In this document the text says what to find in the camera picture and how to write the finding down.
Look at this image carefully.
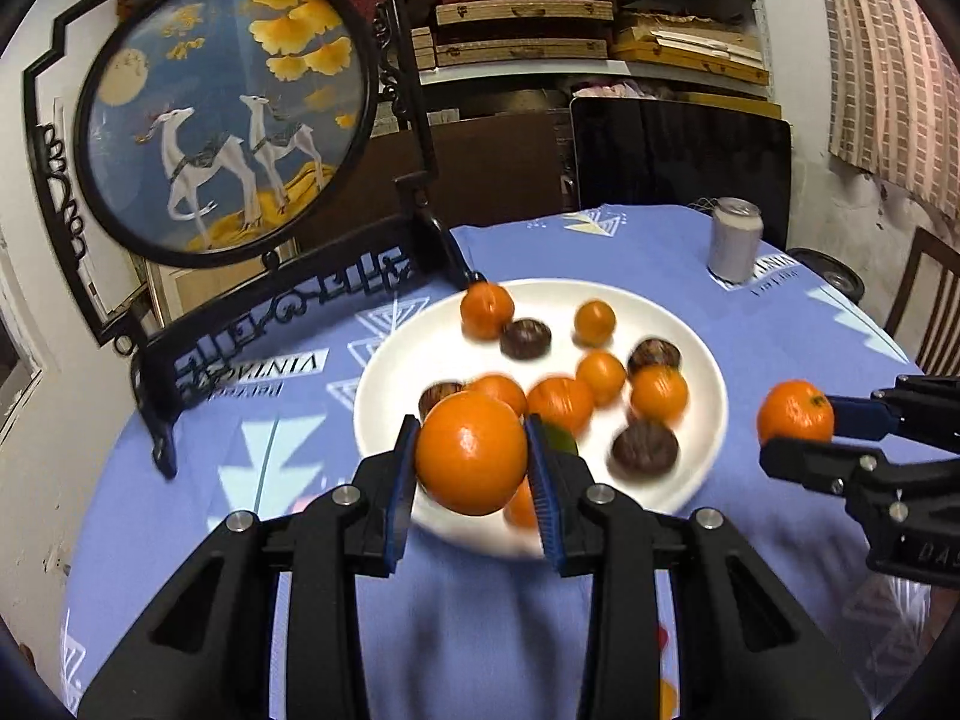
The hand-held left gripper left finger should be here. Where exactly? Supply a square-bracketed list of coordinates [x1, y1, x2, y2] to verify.
[79, 414, 421, 720]

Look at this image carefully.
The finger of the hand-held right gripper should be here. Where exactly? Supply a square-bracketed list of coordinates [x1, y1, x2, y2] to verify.
[829, 375, 960, 455]
[759, 435, 901, 500]

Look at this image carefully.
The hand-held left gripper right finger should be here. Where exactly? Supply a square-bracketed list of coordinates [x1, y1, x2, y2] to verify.
[523, 412, 875, 720]

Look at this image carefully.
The mandarin with green leaf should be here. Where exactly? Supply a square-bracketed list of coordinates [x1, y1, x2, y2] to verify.
[527, 377, 596, 458]

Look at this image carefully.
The dark brown fruit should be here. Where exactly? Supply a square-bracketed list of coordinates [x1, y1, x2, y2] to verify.
[501, 319, 554, 359]
[418, 382, 464, 421]
[610, 422, 681, 479]
[628, 339, 682, 376]

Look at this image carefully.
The small orange mandarin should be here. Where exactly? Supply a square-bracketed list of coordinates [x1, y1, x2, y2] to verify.
[574, 300, 617, 348]
[576, 351, 627, 406]

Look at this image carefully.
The white round plate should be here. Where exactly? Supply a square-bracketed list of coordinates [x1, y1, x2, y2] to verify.
[352, 277, 730, 560]

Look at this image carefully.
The clear plastic bag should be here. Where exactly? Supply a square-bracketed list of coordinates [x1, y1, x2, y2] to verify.
[847, 574, 953, 720]

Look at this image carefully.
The brown wooden chair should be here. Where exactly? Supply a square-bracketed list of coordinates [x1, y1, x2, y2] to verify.
[885, 226, 960, 376]

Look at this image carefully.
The purple patterned tablecloth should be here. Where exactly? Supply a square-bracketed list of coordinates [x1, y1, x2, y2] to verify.
[56, 202, 931, 720]

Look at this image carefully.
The grey drink can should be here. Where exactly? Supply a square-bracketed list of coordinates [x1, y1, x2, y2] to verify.
[707, 197, 764, 284]

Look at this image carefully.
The black flat panel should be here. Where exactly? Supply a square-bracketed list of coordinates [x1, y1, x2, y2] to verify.
[570, 96, 794, 252]

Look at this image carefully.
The brown board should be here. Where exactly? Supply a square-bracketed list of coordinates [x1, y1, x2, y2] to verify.
[300, 109, 578, 256]

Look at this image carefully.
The pink checked curtain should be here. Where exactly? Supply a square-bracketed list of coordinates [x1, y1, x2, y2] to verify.
[814, 0, 960, 215]

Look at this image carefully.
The pink cloth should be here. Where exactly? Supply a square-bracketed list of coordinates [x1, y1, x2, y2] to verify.
[574, 81, 680, 100]

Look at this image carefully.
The round embroidered screen black stand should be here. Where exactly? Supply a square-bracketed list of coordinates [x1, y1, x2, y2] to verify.
[22, 0, 488, 479]

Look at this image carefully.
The stack of wooden boxes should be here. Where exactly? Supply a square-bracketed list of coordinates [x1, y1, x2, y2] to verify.
[409, 0, 773, 87]

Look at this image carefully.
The light wooden frame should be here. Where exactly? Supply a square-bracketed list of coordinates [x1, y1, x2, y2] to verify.
[142, 238, 301, 331]

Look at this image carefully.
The white wall shelf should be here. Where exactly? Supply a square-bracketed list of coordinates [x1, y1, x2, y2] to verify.
[405, 0, 777, 121]

